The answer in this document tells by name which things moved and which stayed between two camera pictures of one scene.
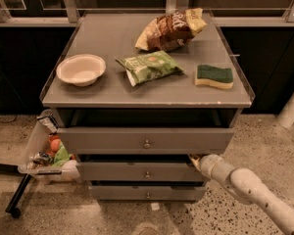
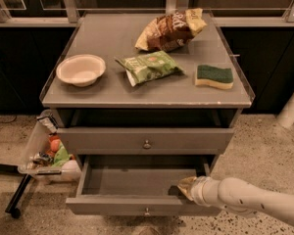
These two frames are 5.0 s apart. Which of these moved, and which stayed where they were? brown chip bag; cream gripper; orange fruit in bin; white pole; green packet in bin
Moved: cream gripper
Stayed: white pole; orange fruit in bin; brown chip bag; green packet in bin
